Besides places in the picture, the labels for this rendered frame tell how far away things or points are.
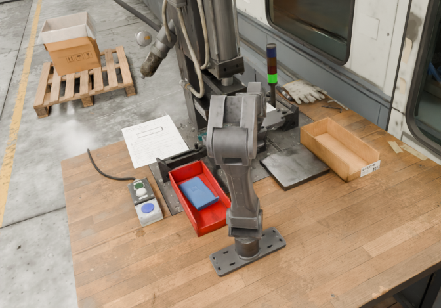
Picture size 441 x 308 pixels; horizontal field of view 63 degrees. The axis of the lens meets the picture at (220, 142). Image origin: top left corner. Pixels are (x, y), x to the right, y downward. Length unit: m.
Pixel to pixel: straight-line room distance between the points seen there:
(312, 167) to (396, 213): 0.28
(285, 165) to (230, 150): 0.54
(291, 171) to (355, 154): 0.24
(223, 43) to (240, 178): 0.45
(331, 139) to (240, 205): 0.61
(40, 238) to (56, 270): 0.33
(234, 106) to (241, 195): 0.20
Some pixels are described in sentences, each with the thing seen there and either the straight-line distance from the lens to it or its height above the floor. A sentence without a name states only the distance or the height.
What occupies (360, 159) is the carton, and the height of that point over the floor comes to 0.90.
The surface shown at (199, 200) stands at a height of 0.91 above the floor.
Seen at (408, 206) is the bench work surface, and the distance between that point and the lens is 1.15.
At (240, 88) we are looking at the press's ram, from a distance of 1.11.
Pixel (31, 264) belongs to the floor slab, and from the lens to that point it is 2.52.
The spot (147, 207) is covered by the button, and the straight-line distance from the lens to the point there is 1.11.
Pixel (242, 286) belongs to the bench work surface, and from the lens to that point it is 0.94.
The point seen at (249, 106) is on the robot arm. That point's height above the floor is 1.34.
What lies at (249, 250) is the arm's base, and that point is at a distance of 0.94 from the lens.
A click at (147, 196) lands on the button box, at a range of 1.16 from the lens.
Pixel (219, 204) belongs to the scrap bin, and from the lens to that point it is 1.11.
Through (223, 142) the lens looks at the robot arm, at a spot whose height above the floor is 1.30.
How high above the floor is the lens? 1.70
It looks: 36 degrees down
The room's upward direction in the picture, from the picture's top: 8 degrees counter-clockwise
